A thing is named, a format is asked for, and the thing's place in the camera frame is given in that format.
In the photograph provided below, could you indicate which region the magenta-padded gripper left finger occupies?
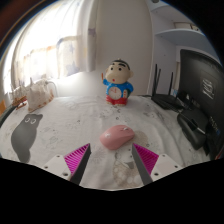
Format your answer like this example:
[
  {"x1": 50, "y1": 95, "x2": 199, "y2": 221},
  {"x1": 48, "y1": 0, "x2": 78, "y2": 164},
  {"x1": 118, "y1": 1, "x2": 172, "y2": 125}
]
[{"x1": 42, "y1": 142, "x2": 92, "y2": 186}]

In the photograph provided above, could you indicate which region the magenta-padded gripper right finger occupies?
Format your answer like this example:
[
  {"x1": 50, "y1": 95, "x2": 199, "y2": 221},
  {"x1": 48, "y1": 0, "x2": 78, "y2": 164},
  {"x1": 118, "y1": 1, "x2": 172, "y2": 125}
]
[{"x1": 131, "y1": 142, "x2": 184, "y2": 186}]

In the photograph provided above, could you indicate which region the pink computer mouse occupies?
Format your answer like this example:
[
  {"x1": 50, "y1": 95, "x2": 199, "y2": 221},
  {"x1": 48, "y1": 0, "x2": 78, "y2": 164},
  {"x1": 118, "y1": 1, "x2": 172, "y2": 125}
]
[{"x1": 99, "y1": 124, "x2": 136, "y2": 150}]

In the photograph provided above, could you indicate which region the grey cat-shaped mouse pad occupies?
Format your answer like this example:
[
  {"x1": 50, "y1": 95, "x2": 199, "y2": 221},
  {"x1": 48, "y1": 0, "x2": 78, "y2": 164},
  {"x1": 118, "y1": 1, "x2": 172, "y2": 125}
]
[{"x1": 10, "y1": 113, "x2": 44, "y2": 164}]

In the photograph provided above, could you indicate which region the white printed desk mat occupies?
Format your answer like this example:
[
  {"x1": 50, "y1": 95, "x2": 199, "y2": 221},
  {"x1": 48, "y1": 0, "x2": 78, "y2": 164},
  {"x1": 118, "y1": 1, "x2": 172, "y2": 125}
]
[{"x1": 0, "y1": 94, "x2": 214, "y2": 191}]

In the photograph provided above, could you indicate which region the black desk device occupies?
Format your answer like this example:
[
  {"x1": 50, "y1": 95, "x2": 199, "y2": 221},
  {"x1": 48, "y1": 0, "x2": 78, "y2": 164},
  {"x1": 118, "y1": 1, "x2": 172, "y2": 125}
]
[{"x1": 176, "y1": 108, "x2": 209, "y2": 151}]

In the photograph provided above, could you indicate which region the black router with antennas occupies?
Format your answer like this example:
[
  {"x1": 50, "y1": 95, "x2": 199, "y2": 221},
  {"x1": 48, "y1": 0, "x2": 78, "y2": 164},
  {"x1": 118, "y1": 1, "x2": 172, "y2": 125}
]
[{"x1": 150, "y1": 63, "x2": 184, "y2": 111}]

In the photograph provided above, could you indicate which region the cartoon boy figure clock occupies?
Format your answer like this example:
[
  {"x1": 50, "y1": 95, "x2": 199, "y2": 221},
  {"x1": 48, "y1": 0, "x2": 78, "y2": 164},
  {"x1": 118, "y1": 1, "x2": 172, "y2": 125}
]
[{"x1": 100, "y1": 58, "x2": 135, "y2": 107}]

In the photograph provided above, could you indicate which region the dark keyboard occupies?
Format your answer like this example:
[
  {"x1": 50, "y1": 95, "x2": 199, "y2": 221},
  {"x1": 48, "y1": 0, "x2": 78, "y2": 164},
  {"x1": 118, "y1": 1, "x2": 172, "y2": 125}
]
[{"x1": 0, "y1": 103, "x2": 17, "y2": 128}]

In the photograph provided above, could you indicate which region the orange chair back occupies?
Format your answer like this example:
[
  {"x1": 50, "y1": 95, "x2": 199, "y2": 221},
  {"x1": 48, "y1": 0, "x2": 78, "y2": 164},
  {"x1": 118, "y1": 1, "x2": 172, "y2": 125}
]
[{"x1": 0, "y1": 99, "x2": 7, "y2": 117}]

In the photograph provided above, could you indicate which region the black computer monitor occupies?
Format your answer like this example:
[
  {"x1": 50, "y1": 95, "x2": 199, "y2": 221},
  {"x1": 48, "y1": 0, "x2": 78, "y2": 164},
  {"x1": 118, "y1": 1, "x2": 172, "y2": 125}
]
[{"x1": 179, "y1": 48, "x2": 224, "y2": 158}]

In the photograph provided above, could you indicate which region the white star-print curtain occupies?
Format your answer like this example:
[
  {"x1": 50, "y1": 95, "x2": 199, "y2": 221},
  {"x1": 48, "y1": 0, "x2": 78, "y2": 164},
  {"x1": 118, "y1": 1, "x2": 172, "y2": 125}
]
[{"x1": 11, "y1": 0, "x2": 98, "y2": 88}]

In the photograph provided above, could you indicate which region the white wall shelf unit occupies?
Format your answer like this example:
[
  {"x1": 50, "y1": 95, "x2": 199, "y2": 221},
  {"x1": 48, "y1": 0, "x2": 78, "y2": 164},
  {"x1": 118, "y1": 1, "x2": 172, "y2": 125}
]
[{"x1": 148, "y1": 0, "x2": 218, "y2": 54}]

